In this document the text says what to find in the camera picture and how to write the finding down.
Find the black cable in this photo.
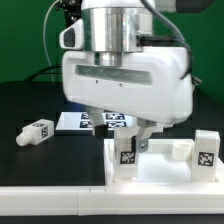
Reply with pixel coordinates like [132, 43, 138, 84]
[23, 64, 64, 83]

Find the white square table top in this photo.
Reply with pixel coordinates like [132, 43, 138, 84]
[104, 139, 224, 185]

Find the white front obstacle wall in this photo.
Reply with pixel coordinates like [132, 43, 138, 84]
[0, 183, 224, 216]

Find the grey cable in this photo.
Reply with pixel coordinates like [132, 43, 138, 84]
[42, 0, 63, 83]

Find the black camera stand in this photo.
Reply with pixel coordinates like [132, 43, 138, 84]
[55, 0, 82, 27]

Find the white marker base plate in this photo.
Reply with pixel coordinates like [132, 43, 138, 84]
[56, 112, 135, 131]

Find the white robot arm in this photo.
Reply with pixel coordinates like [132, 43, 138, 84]
[60, 0, 215, 152]

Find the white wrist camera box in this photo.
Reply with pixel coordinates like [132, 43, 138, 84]
[59, 19, 84, 50]

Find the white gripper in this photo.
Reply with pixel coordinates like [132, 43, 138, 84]
[62, 47, 193, 153]

